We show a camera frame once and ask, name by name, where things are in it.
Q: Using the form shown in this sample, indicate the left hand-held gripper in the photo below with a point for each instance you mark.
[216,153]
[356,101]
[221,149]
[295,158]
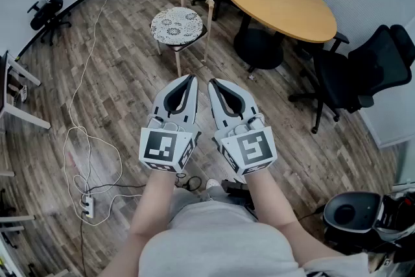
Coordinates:
[159,146]

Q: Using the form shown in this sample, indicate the round yellow wooden table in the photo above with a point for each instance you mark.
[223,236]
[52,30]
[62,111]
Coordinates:
[279,3]

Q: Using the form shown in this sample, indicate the person's right forearm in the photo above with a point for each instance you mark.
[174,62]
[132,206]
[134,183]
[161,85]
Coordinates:
[269,204]

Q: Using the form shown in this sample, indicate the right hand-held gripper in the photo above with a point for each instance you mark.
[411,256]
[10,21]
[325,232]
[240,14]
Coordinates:
[253,146]

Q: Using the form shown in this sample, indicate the person's left forearm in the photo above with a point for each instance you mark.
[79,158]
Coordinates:
[152,204]

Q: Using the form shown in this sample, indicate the person's grey shirt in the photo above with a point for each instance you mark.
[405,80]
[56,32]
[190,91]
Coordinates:
[210,243]

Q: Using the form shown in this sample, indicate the white desk frame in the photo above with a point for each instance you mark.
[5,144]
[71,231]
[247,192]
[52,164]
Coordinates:
[16,219]

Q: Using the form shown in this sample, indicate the black white patterned device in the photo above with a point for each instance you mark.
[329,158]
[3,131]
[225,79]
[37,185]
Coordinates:
[395,217]

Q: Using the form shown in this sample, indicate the white-legged desk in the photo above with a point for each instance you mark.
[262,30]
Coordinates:
[19,69]

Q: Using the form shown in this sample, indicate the person's light grey trousers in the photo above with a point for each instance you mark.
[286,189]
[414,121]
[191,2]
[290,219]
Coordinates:
[188,201]

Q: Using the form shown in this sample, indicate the white power strip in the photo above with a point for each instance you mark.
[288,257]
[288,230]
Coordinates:
[88,207]

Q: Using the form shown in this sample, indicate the black round grey-rimmed device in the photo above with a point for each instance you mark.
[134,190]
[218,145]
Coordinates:
[350,212]

